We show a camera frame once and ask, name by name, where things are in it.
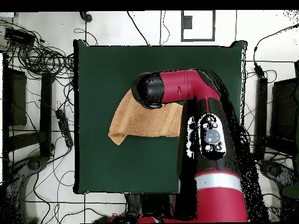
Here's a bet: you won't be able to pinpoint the tan terry towel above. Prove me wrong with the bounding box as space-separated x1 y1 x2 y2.
107 89 184 146

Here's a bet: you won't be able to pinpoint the grey tripod base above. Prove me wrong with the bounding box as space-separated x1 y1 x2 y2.
259 159 297 187
4 155 50 224

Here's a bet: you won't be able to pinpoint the thin black cable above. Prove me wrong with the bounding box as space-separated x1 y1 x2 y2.
159 10 171 47

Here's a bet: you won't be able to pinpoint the grey rectangular floor frame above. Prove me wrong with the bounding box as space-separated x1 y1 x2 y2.
180 10 216 43

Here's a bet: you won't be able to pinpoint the dark green table cloth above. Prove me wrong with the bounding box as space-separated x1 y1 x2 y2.
72 38 248 196

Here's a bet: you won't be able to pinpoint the black cable with adapter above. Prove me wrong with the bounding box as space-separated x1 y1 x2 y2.
253 23 299 79

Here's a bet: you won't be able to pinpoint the thick black cable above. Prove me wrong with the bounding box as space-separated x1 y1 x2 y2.
126 10 150 47

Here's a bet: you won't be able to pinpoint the tangled black cable bundle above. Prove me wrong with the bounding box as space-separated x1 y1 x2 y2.
0 18 75 80

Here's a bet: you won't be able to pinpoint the dark green round object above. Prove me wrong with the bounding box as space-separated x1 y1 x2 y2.
281 184 299 198

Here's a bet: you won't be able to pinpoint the black electronics box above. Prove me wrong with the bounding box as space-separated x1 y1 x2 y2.
4 27 36 47

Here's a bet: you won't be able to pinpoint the black plug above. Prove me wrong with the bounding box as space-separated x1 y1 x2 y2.
79 10 93 23

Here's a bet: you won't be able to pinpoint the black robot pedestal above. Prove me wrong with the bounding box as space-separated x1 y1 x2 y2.
124 192 197 221

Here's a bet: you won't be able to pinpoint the black power strip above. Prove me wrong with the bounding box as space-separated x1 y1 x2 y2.
55 108 75 149

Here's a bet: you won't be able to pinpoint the dark flat panel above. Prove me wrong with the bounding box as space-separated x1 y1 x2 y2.
270 78 299 141
8 67 28 127

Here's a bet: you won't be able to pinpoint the black metal stand frame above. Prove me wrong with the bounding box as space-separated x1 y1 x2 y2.
2 52 55 162
253 76 298 162

